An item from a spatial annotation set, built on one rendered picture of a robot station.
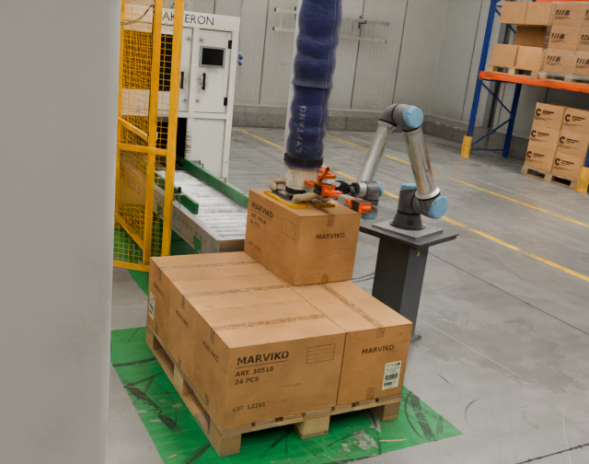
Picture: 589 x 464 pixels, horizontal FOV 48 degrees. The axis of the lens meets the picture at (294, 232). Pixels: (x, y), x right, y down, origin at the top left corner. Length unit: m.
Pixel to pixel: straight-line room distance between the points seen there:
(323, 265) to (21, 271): 3.28
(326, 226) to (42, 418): 3.17
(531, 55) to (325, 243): 9.02
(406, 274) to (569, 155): 7.62
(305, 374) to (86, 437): 2.65
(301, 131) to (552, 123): 8.50
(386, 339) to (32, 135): 2.98
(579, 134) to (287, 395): 8.97
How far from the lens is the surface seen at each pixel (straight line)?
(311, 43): 3.67
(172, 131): 4.68
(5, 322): 0.51
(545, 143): 11.95
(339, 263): 3.79
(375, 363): 3.39
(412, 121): 3.83
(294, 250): 3.62
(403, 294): 4.33
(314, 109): 3.71
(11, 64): 0.46
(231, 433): 3.16
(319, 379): 3.25
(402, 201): 4.25
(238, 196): 5.24
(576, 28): 11.74
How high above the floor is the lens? 1.85
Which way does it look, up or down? 16 degrees down
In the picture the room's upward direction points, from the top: 6 degrees clockwise
